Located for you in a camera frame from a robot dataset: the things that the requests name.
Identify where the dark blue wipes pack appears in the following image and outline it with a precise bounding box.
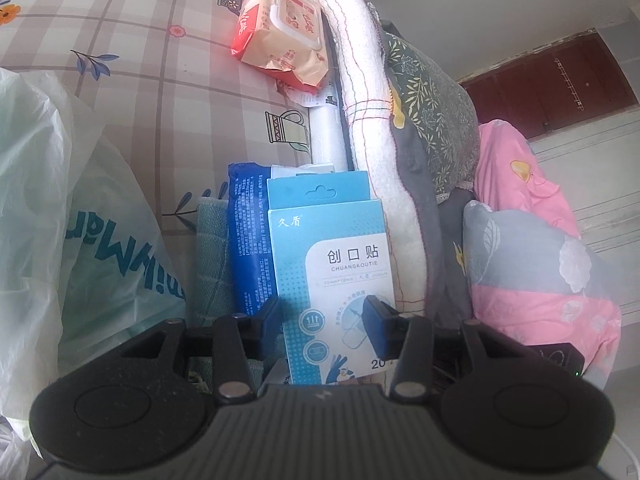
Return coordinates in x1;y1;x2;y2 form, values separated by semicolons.
227;162;277;315

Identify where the blue bandage box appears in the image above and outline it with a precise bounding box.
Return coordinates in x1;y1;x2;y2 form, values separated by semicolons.
267;171;395;385

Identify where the white grey blanket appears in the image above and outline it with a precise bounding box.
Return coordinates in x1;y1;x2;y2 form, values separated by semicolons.
312;0;473;328

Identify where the pink floral quilt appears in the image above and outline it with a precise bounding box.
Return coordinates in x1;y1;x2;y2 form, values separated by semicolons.
462;119;622;388

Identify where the white green plastic bag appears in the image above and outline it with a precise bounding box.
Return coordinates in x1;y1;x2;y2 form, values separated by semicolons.
1;70;186;479

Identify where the white roll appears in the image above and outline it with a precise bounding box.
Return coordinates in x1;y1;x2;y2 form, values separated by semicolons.
309;104;348;172

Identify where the green leaf pattern pillow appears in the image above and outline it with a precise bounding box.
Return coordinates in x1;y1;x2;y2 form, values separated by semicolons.
381;21;480;203

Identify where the dark red door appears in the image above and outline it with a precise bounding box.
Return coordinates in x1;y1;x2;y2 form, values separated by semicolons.
461;32;638;139

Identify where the checkered tablecloth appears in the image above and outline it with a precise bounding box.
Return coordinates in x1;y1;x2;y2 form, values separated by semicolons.
1;0;310;236

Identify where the red wet wipes pack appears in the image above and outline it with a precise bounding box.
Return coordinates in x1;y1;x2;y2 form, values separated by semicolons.
231;0;329;93

